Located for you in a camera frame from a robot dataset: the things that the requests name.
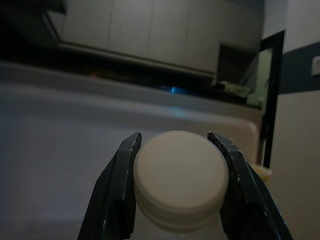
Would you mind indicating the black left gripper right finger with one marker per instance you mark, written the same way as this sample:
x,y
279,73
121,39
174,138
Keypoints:
x,y
250,200

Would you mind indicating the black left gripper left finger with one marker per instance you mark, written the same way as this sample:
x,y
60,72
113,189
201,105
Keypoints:
x,y
112,190

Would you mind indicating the grey fridge main door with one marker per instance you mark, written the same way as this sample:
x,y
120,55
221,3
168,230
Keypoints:
x,y
62,150

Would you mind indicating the clear bottle white cap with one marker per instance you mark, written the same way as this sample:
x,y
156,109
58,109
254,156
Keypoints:
x,y
180,170

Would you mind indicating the yellow lid noodle cup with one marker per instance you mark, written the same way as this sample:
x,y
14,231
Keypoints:
x,y
263,172

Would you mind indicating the pale green cloth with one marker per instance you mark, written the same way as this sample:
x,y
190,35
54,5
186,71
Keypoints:
x,y
236,89

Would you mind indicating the black door frame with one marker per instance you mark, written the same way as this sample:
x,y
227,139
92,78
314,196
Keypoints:
x,y
277,100

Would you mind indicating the grey wall cabinets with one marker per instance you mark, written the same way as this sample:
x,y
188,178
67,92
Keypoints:
x,y
130,27

